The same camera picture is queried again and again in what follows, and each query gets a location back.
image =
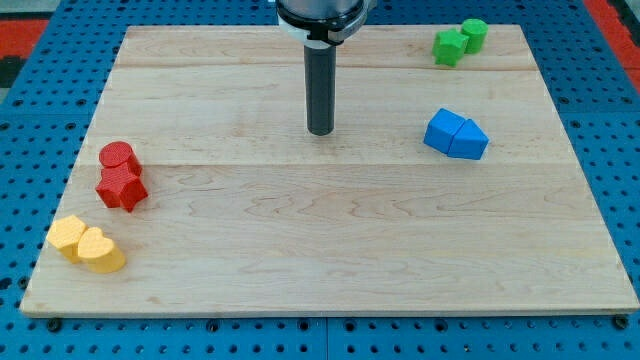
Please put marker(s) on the green star block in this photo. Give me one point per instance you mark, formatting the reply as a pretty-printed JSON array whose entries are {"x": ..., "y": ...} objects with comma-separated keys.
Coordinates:
[{"x": 449, "y": 47}]

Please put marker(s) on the light wooden board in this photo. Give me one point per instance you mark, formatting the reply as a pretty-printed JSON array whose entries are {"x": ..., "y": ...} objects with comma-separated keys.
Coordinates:
[{"x": 249, "y": 215}]

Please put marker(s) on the yellow heart block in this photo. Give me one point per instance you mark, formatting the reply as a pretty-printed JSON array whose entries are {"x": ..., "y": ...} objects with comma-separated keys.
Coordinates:
[{"x": 99, "y": 253}]

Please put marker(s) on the red cylinder block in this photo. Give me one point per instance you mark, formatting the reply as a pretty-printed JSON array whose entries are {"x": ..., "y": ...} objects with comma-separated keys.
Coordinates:
[{"x": 119, "y": 153}]

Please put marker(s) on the blue cube block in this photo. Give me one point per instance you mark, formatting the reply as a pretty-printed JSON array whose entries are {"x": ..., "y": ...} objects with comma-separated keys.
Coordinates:
[{"x": 441, "y": 130}]

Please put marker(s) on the blue triangle block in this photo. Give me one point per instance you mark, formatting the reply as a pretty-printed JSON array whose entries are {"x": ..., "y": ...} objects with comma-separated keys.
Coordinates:
[{"x": 469, "y": 142}]

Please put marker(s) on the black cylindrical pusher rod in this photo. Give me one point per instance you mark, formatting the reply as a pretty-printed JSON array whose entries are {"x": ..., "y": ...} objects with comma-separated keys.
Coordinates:
[{"x": 320, "y": 65}]

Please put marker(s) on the yellow hexagon block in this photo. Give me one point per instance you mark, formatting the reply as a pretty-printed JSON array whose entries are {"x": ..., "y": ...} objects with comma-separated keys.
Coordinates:
[{"x": 64, "y": 235}]

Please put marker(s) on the red star block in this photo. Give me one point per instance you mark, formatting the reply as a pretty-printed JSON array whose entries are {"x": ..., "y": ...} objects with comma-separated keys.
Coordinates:
[{"x": 120, "y": 187}]

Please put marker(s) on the green cylinder block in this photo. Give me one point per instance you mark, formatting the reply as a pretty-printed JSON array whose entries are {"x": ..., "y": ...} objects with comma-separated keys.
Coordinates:
[{"x": 476, "y": 30}]

